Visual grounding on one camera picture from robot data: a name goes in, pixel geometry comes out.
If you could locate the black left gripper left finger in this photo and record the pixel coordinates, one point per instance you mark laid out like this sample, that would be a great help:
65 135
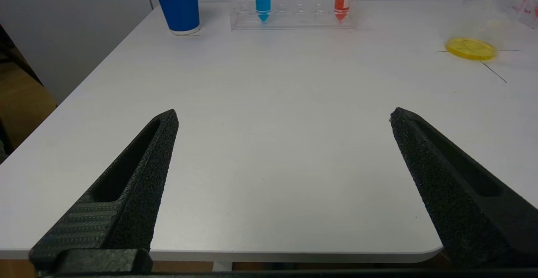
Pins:
134 194

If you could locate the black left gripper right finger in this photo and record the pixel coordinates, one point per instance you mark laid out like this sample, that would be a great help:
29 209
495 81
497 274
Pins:
454 202

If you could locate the clear glass beaker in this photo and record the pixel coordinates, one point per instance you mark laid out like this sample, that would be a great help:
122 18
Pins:
470 49

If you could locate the blue white paper cup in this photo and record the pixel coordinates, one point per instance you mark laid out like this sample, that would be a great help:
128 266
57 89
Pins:
180 11

